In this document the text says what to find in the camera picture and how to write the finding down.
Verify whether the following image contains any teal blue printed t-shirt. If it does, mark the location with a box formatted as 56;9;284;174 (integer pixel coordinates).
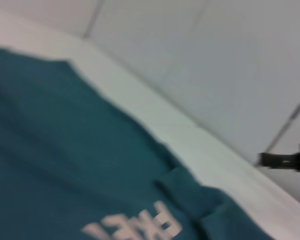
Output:
0;46;276;240

